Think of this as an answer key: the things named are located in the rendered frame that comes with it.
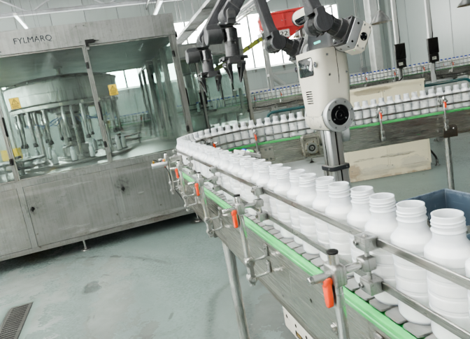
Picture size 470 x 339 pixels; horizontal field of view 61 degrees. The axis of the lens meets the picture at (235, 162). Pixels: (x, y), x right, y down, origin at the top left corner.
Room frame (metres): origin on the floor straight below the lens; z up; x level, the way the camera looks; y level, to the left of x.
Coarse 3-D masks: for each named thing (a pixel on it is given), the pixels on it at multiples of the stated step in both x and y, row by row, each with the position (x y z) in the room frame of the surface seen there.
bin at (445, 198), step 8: (432, 192) 1.21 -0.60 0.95; (440, 192) 1.22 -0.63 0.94; (448, 192) 1.21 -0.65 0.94; (456, 192) 1.18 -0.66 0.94; (464, 192) 1.15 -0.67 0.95; (424, 200) 1.20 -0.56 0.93; (432, 200) 1.21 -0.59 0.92; (440, 200) 1.22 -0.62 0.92; (448, 200) 1.21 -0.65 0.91; (456, 200) 1.18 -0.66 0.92; (464, 200) 1.15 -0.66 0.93; (432, 208) 1.21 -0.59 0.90; (440, 208) 1.22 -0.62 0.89; (456, 208) 1.19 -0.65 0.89; (464, 208) 1.16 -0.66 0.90; (464, 216) 1.16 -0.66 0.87
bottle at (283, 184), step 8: (280, 168) 0.93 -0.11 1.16; (288, 168) 0.90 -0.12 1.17; (280, 176) 0.90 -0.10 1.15; (288, 176) 0.90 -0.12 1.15; (280, 184) 0.90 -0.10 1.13; (288, 184) 0.90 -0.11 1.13; (280, 192) 0.89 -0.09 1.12; (280, 208) 0.90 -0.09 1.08; (288, 208) 0.89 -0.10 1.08; (280, 216) 0.90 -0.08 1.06; (288, 216) 0.89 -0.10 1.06; (288, 224) 0.89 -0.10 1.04; (280, 232) 0.92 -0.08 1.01; (288, 232) 0.89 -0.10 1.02
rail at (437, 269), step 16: (272, 192) 0.92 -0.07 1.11; (256, 208) 1.05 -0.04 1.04; (304, 208) 0.76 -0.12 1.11; (336, 224) 0.65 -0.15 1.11; (304, 240) 0.78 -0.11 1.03; (384, 240) 0.53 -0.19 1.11; (400, 256) 0.50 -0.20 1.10; (416, 256) 0.47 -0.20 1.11; (432, 272) 0.45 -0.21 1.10; (448, 272) 0.42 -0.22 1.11; (384, 288) 0.54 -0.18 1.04; (416, 304) 0.48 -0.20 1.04; (432, 320) 0.45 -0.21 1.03; (448, 320) 0.43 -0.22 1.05; (464, 336) 0.41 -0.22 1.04
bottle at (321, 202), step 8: (328, 176) 0.76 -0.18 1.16; (320, 184) 0.74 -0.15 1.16; (328, 184) 0.73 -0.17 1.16; (320, 192) 0.74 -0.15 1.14; (328, 192) 0.73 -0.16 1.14; (320, 200) 0.74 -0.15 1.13; (328, 200) 0.73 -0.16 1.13; (320, 208) 0.73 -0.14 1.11; (320, 224) 0.73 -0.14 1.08; (320, 232) 0.74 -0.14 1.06; (320, 240) 0.74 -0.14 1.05; (328, 240) 0.73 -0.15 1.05; (328, 248) 0.73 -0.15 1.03; (320, 256) 0.75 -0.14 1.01
